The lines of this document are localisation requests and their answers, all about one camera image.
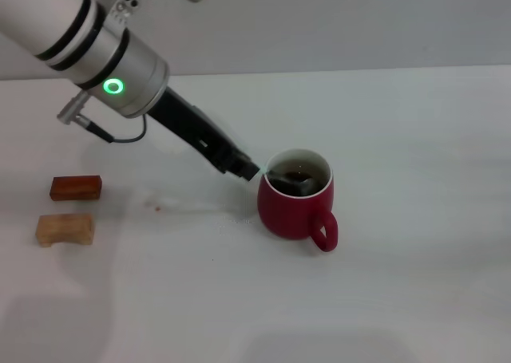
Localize light wooden block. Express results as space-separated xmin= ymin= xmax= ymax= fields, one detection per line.
xmin=35 ymin=213 xmax=97 ymax=247

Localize grey left wrist cable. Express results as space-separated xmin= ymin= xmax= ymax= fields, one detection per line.
xmin=57 ymin=90 xmax=147 ymax=144

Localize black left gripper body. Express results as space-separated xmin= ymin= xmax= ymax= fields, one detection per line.
xmin=147 ymin=86 xmax=241 ymax=175

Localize spoon with pale blue handle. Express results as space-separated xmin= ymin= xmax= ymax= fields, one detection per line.
xmin=255 ymin=165 xmax=320 ymax=196

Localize dark reddish wooden block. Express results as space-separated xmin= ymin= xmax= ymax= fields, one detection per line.
xmin=50 ymin=175 xmax=103 ymax=202

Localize red ceramic coffee cup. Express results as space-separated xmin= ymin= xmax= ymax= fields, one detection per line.
xmin=256 ymin=148 xmax=339 ymax=254

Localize dark brown coffee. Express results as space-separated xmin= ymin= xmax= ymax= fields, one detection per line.
xmin=269 ymin=166 xmax=327 ymax=196

